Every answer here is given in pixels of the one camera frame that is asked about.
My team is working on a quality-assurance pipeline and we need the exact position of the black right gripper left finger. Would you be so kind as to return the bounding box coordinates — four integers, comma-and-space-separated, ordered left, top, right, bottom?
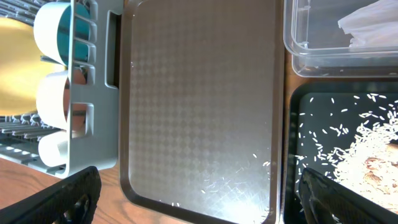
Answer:
1, 166, 101, 223

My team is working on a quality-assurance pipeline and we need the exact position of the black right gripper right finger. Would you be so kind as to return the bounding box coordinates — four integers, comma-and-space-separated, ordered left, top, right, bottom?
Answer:
298, 168, 397, 224

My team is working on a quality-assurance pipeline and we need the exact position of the pale green cup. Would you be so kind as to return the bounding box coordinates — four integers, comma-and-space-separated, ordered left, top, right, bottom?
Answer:
38, 131, 68, 167

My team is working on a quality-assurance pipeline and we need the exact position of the white pink bowl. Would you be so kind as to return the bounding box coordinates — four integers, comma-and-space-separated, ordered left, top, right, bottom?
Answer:
36, 69, 87, 131

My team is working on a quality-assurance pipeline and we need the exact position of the yellow round plate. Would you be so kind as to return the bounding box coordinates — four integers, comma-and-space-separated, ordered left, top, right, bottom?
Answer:
1, 17, 65, 116

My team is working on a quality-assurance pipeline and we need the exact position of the light blue bowl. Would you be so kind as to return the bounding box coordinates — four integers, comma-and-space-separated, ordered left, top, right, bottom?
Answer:
34, 2, 90, 66

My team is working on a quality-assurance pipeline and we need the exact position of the white paper napkin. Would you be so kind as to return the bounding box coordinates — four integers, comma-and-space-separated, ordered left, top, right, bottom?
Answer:
338, 0, 397, 47

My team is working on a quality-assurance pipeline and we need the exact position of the pile of rice waste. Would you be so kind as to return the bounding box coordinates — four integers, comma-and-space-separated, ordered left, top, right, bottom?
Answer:
294, 92, 398, 215

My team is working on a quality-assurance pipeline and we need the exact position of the black waste tray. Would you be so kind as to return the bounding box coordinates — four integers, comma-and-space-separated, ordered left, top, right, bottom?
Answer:
283, 82, 397, 223

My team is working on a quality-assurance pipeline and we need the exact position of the clear plastic waste bin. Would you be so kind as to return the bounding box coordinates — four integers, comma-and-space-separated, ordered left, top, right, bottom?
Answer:
284, 0, 397, 78

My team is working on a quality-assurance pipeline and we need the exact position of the dark brown serving tray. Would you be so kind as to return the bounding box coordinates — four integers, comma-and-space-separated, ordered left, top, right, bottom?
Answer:
119, 0, 284, 223

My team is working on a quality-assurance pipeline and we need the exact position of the grey plastic dish rack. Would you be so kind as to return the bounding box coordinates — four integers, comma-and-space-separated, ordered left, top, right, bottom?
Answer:
1, 1, 124, 178

